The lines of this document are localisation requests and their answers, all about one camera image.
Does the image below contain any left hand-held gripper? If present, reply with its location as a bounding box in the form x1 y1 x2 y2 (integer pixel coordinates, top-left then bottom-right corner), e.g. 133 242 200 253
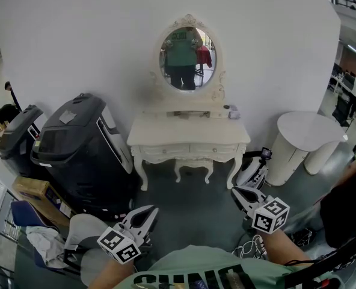
96 205 160 264

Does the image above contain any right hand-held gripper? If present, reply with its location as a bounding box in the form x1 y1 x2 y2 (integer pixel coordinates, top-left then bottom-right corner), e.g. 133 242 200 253
231 186 290 235

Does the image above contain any cream carved drawer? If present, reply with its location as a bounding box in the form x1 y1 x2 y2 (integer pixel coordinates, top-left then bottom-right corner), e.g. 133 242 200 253
139 143 191 160
189 143 238 158

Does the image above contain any person's left forearm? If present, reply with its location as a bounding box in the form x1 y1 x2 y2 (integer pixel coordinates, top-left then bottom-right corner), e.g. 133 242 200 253
87 253 138 289

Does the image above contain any person's right forearm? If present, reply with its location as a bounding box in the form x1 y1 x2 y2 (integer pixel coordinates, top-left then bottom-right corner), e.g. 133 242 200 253
259 228 313 266

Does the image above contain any white device with small screen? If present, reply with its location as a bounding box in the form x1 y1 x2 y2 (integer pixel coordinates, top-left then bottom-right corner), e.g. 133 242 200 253
236 146 274 191

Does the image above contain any cream ornate stool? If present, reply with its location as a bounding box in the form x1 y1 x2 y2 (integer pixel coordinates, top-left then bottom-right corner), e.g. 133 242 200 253
174 158 213 184

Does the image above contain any grey padded chair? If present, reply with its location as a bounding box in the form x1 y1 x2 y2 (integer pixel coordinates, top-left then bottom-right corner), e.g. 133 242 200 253
64 213 118 284

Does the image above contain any person's green printed shirt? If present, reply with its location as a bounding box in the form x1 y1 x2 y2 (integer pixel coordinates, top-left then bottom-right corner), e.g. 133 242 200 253
114 244 343 289

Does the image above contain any cream ornate dressing table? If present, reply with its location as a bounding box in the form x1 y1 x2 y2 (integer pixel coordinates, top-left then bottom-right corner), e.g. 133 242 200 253
126 99 251 191

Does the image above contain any large black machine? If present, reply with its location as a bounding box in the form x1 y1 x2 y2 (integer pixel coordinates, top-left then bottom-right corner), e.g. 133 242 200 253
29 93 134 220

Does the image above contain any brown cardboard box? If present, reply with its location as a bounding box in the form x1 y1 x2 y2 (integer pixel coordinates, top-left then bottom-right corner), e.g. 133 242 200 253
11 175 77 229

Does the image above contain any white crumpled cloth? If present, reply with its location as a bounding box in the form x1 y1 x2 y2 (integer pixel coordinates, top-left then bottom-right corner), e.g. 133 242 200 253
25 225 67 268

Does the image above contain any blue chair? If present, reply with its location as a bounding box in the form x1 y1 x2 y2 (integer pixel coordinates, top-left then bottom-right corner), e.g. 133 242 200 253
10 200 67 269

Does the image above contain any black office chair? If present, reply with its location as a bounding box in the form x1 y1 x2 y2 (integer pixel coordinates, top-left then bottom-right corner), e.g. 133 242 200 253
331 96 353 128

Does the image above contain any small black machine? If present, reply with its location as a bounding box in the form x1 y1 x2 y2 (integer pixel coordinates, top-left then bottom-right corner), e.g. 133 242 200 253
0 104 45 178

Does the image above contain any tangle of white cables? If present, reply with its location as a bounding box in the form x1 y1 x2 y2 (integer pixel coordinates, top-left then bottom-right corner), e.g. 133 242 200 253
231 234 269 260

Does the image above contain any white round pedestal table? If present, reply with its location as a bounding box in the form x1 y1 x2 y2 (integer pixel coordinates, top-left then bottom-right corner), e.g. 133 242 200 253
265 110 349 187

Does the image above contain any black strap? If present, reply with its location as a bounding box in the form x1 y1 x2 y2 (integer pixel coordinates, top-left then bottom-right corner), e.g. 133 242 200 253
284 226 356 287

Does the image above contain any oval mirror with cream frame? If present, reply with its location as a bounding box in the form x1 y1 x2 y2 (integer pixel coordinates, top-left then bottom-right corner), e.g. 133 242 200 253
149 13 227 102

